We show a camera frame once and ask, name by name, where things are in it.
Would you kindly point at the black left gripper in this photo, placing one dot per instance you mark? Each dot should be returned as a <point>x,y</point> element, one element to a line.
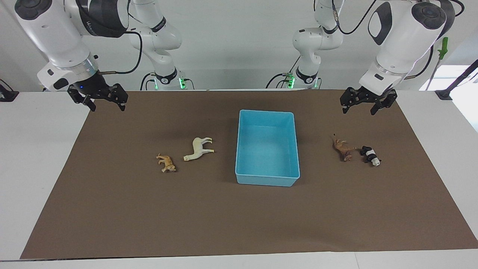
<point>364,95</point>

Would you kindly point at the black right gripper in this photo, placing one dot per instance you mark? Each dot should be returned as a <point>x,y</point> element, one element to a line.
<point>93,87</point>

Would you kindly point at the brown lion toy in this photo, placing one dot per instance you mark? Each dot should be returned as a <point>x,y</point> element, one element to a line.
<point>341,147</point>

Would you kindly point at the black white panda toy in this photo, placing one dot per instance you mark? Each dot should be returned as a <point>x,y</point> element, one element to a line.
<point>370,154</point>

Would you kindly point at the orange striped tiger toy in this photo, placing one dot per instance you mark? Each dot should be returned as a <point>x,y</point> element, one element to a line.
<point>167,162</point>

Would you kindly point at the light blue plastic storage box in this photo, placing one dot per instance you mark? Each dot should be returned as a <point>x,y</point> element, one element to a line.
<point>267,153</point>

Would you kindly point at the brown table mat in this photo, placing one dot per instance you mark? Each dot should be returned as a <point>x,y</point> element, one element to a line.
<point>149,209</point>

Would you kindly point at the black clamp mount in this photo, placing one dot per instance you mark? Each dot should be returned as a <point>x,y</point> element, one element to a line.
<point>6,94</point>

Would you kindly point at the black camera stand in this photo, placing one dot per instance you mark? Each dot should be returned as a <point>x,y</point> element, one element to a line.
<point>457,80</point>

